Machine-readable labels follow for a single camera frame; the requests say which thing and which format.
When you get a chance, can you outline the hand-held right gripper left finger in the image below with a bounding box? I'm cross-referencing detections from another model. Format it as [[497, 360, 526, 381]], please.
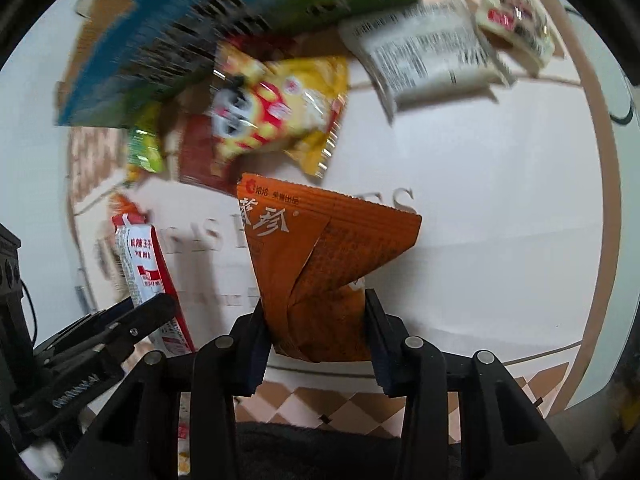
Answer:
[[60, 305, 273, 480]]

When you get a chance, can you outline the cardboard box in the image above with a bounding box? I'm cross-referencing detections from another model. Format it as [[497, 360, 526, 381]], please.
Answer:
[[55, 0, 151, 106]]

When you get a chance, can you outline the clear green candy bag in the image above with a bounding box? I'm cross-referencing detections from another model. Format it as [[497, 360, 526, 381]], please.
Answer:
[[125, 102, 166, 183]]

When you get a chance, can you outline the small cream snack packet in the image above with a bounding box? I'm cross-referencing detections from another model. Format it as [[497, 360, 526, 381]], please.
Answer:
[[472, 0, 557, 68]]

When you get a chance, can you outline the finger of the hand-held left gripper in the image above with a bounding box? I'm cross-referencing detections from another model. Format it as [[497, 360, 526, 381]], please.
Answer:
[[32, 292, 178, 376]]

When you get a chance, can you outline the panda print snack packet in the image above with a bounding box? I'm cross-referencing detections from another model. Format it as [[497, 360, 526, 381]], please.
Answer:
[[207, 42, 351, 181]]

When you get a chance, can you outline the dark red snack packet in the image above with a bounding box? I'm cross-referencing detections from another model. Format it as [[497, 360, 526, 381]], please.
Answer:
[[177, 112, 241, 193]]

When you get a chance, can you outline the white barcode snack packet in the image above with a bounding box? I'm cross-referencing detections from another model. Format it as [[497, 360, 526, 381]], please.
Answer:
[[339, 2, 516, 123]]

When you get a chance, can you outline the blue green box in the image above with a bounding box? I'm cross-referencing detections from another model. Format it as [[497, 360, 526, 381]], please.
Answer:
[[55, 0, 421, 128]]

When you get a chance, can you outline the orange snack packet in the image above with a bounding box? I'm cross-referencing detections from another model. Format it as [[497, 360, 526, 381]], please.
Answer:
[[236, 172, 423, 363]]

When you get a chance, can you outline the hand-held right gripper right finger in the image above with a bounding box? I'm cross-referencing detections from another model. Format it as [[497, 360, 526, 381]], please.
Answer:
[[362, 287, 583, 480]]

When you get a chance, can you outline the long red white snack packet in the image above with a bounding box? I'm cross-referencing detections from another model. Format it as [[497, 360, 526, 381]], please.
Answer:
[[111, 212, 197, 356]]

